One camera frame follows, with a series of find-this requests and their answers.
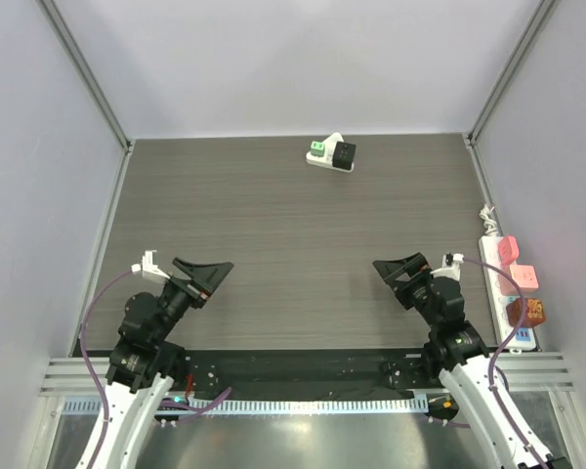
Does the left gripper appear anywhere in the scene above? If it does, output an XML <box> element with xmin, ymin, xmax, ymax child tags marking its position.
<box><xmin>151</xmin><ymin>258</ymin><xmax>231</xmax><ymax>345</ymax></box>

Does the white power strip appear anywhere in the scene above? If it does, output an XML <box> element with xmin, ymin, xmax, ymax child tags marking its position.
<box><xmin>478</xmin><ymin>235</ymin><xmax>538</xmax><ymax>352</ymax></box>

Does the black plug cube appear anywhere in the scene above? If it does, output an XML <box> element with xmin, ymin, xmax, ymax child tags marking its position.
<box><xmin>332</xmin><ymin>142</ymin><xmax>356</xmax><ymax>172</ymax></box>

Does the white triangular socket adapter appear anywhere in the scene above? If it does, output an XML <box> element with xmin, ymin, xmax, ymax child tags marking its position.
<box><xmin>306</xmin><ymin>132</ymin><xmax>354</xmax><ymax>173</ymax></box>

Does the green plug cube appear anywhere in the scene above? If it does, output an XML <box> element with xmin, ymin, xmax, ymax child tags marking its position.
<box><xmin>310</xmin><ymin>141</ymin><xmax>325</xmax><ymax>157</ymax></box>

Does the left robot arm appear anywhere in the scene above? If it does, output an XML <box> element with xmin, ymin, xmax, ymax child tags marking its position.
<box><xmin>77</xmin><ymin>250</ymin><xmax>233</xmax><ymax>468</ymax></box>

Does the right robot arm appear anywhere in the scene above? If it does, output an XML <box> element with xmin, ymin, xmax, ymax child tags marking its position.
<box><xmin>372</xmin><ymin>253</ymin><xmax>571</xmax><ymax>468</ymax></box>

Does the red plug cube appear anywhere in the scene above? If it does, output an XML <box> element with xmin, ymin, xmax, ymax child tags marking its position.
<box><xmin>497</xmin><ymin>235</ymin><xmax>520</xmax><ymax>266</ymax></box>

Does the pink plug cube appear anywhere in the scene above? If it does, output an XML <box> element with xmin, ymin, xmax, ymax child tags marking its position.
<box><xmin>498</xmin><ymin>264</ymin><xmax>539</xmax><ymax>296</ymax></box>

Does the brown orange plug cube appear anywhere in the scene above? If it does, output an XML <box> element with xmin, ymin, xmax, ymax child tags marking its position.
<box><xmin>506</xmin><ymin>297</ymin><xmax>546</xmax><ymax>328</ymax></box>

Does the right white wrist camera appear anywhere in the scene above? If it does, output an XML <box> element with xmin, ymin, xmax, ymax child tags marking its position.
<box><xmin>431</xmin><ymin>253</ymin><xmax>464</xmax><ymax>281</ymax></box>

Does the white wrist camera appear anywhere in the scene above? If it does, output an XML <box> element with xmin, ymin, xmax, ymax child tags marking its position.
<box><xmin>131</xmin><ymin>250</ymin><xmax>170</xmax><ymax>284</ymax></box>
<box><xmin>431</xmin><ymin>253</ymin><xmax>464</xmax><ymax>281</ymax></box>

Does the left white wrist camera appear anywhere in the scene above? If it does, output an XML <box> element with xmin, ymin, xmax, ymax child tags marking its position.
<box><xmin>131</xmin><ymin>250</ymin><xmax>170</xmax><ymax>284</ymax></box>

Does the white power strip cord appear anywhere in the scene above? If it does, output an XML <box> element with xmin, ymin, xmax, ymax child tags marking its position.
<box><xmin>478</xmin><ymin>204</ymin><xmax>500</xmax><ymax>239</ymax></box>

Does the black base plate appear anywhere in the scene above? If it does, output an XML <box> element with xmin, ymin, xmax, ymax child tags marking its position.
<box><xmin>165</xmin><ymin>347</ymin><xmax>475</xmax><ymax>400</ymax></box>

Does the white slotted cable duct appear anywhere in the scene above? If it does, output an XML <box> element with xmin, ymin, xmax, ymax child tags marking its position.
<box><xmin>62</xmin><ymin>394</ymin><xmax>429</xmax><ymax>417</ymax></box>

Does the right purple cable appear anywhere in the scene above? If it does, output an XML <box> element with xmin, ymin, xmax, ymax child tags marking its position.
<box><xmin>456</xmin><ymin>256</ymin><xmax>563</xmax><ymax>469</ymax></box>

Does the aluminium front rail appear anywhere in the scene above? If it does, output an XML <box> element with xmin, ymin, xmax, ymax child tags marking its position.
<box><xmin>40</xmin><ymin>351</ymin><xmax>574</xmax><ymax>396</ymax></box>

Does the right aluminium corner post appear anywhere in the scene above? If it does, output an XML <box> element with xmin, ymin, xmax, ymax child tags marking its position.
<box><xmin>464</xmin><ymin>0</ymin><xmax>563</xmax><ymax>148</ymax></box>

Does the aluminium corner post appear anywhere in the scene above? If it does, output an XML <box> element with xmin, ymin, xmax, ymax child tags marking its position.
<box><xmin>464</xmin><ymin>0</ymin><xmax>563</xmax><ymax>148</ymax></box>
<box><xmin>37</xmin><ymin>0</ymin><xmax>131</xmax><ymax>153</ymax></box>

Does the left aluminium corner post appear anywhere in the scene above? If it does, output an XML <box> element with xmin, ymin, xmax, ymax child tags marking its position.
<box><xmin>37</xmin><ymin>0</ymin><xmax>131</xmax><ymax>153</ymax></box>

